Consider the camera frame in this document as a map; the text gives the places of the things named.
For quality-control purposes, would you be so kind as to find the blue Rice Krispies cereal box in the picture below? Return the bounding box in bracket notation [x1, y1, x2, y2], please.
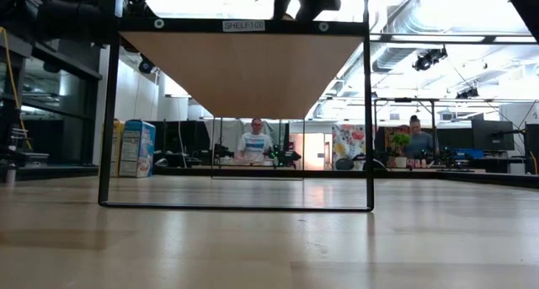
[119, 119, 157, 179]

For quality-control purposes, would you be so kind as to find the yellow cereal box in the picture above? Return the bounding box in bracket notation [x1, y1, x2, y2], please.
[109, 119, 126, 179]

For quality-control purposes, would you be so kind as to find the white shelf label sticker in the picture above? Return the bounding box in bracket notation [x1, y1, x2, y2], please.
[221, 19, 266, 33]

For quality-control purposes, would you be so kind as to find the black ceiling spotlight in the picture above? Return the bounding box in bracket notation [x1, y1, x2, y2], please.
[411, 47, 449, 72]
[455, 86, 480, 100]

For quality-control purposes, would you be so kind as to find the white floral cloth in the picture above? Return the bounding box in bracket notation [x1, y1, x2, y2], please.
[331, 123, 366, 170]

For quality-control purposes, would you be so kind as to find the grey hanging curtain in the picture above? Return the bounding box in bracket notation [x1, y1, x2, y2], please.
[205, 119, 288, 159]

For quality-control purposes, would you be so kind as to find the dark red patterned cloth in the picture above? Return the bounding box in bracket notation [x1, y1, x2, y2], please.
[383, 124, 412, 155]

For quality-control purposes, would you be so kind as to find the person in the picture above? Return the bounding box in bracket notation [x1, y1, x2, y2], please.
[235, 117, 275, 163]
[406, 114, 439, 159]

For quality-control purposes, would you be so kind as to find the green plant in white pot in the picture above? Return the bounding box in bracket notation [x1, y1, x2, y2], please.
[389, 131, 413, 169]

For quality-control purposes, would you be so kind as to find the blue storage bin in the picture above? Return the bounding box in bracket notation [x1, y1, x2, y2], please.
[454, 148, 485, 161]

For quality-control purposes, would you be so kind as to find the black computer monitor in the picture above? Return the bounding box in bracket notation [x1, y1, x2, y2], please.
[524, 123, 539, 175]
[471, 119, 515, 152]

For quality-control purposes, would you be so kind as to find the white bottle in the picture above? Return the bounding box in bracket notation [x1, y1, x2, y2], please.
[4, 160, 18, 188]

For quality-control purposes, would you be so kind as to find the wooden shelf with black frame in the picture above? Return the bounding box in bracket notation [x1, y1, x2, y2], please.
[97, 0, 376, 213]

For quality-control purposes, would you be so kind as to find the black round ceiling camera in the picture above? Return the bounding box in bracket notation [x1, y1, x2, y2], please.
[137, 57, 155, 75]

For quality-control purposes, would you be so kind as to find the black metal frame stand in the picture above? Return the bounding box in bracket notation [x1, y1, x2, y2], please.
[372, 97, 439, 169]

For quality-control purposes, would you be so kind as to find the black table edge rail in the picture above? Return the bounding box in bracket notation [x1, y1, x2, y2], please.
[16, 165, 539, 190]

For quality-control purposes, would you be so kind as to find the yellow cable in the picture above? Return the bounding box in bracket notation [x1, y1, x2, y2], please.
[0, 25, 34, 152]

